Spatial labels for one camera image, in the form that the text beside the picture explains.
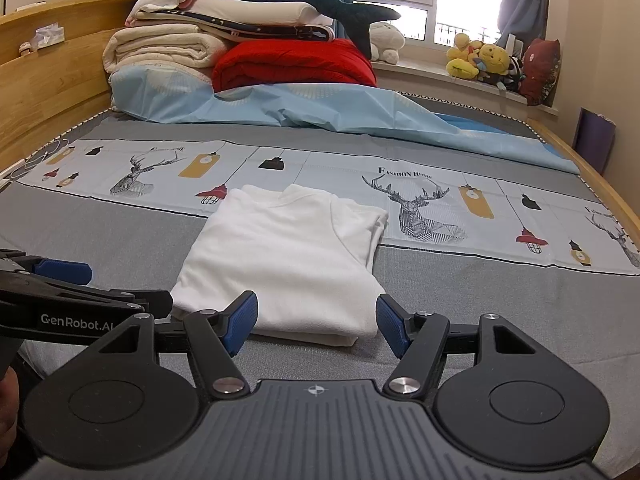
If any tissue packet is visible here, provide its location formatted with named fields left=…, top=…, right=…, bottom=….
left=29, top=22, right=67, bottom=48

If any white plush toy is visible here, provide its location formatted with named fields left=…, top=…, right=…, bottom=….
left=369, top=21, right=406, bottom=65

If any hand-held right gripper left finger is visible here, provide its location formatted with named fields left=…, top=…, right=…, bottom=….
left=85, top=290, right=260, bottom=401

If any purple board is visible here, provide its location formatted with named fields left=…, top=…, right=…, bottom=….
left=572, top=106, right=617, bottom=176

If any striped dark plush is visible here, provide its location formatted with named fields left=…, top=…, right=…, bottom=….
left=482, top=57, right=526, bottom=93

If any white folded quilt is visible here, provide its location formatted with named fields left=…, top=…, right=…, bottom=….
left=137, top=0, right=335, bottom=28

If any dark red cushion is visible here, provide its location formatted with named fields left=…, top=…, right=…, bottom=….
left=517, top=37, right=562, bottom=107

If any white cable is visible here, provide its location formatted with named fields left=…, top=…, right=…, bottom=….
left=10, top=139, right=76, bottom=181

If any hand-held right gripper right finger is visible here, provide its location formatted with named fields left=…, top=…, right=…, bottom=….
left=375, top=292, right=551, bottom=401

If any light blue duvet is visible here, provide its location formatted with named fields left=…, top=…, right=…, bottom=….
left=109, top=67, right=581, bottom=175

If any white shirt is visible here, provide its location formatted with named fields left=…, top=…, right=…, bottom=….
left=170, top=183, right=390, bottom=348

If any red folded blanket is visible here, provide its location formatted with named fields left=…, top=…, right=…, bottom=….
left=211, top=37, right=378, bottom=96

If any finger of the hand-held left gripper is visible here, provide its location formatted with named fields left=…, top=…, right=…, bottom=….
left=0, top=249, right=93, bottom=284
left=30, top=280, right=174, bottom=321

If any wooden bed frame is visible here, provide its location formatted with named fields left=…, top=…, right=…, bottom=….
left=0, top=0, right=640, bottom=241

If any windowsill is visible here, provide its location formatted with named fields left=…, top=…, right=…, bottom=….
left=372, top=57, right=558, bottom=111

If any yellow duck plush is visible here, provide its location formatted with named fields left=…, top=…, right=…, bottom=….
left=445, top=32, right=483, bottom=78

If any dark star-print blanket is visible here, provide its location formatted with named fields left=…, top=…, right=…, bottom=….
left=125, top=10, right=336, bottom=43

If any yellow round plush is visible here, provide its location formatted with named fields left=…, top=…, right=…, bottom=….
left=475, top=44, right=512, bottom=78

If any person's left hand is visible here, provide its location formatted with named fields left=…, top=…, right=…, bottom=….
left=0, top=367, right=21, bottom=443

